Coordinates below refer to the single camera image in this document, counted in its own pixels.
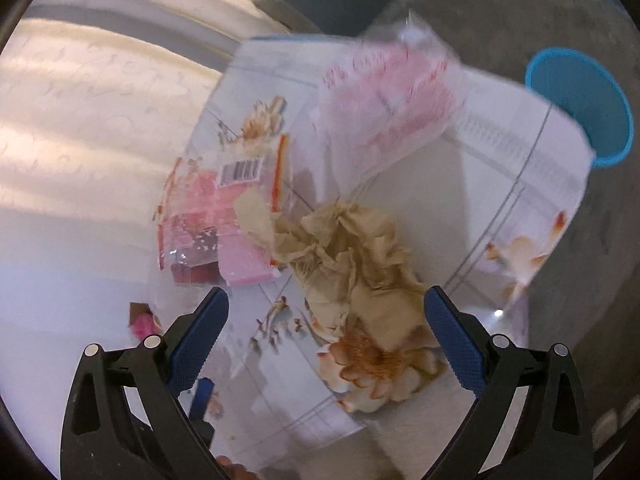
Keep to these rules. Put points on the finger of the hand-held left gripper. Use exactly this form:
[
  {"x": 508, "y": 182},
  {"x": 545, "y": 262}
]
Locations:
[{"x": 203, "y": 397}]

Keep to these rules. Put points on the blue plastic bin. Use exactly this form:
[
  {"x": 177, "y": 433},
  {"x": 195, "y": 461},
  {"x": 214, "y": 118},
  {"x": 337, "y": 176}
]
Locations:
[{"x": 600, "y": 125}]

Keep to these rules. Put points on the brown paper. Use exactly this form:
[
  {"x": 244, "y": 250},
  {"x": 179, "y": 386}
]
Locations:
[{"x": 350, "y": 250}]

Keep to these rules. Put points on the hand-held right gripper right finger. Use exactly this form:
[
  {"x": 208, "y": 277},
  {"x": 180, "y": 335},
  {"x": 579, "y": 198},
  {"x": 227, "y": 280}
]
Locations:
[{"x": 457, "y": 345}]

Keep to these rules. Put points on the clear plastic wrapper with barcode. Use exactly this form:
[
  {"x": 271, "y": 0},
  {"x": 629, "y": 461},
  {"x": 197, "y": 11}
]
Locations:
[{"x": 200, "y": 210}]

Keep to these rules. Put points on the floral tablecloth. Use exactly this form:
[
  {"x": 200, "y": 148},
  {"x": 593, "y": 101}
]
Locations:
[{"x": 490, "y": 200}]

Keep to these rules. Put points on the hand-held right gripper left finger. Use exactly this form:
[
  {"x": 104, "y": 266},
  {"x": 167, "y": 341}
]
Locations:
[{"x": 197, "y": 345}]

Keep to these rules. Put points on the cream patterned curtain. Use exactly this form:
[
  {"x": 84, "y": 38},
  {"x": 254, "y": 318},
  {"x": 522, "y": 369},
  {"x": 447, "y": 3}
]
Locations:
[{"x": 100, "y": 110}]

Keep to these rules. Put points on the clear pink printed plastic wrapper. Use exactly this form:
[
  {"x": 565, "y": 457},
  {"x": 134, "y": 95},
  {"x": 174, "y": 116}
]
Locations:
[{"x": 390, "y": 95}]

